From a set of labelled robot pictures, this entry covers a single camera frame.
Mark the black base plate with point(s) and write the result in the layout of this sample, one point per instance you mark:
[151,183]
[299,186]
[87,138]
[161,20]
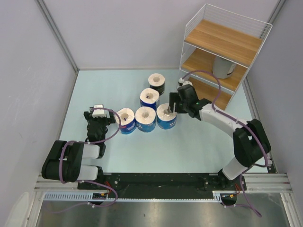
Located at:
[165,186]

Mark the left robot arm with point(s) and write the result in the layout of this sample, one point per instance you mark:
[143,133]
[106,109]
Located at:
[64,161]

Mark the black wrapped paper roll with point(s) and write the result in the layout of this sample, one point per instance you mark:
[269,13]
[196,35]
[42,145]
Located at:
[157,82]

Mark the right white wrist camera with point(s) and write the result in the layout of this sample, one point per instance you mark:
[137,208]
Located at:
[183,82]

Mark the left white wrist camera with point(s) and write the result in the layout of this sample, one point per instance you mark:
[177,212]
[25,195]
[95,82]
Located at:
[98,111]

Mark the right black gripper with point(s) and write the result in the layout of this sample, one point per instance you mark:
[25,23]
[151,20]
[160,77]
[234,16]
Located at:
[174,97]

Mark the grey paper roll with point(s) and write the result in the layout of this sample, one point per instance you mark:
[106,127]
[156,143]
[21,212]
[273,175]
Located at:
[223,68]

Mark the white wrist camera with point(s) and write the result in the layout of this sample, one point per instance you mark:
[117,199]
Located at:
[183,82]
[98,111]

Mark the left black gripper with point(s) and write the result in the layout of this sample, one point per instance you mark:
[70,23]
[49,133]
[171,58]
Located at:
[107,120]

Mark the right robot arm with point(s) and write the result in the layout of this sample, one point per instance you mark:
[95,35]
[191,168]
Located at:
[250,142]

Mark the blue monster paper roll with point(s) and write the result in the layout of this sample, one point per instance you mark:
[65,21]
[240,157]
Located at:
[165,119]

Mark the white wire wooden shelf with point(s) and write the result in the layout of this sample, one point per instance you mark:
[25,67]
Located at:
[212,32]

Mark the aluminium rail frame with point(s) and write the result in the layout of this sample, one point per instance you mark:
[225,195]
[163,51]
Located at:
[255,182]

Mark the white slotted cable duct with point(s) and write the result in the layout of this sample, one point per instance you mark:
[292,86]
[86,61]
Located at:
[94,197]

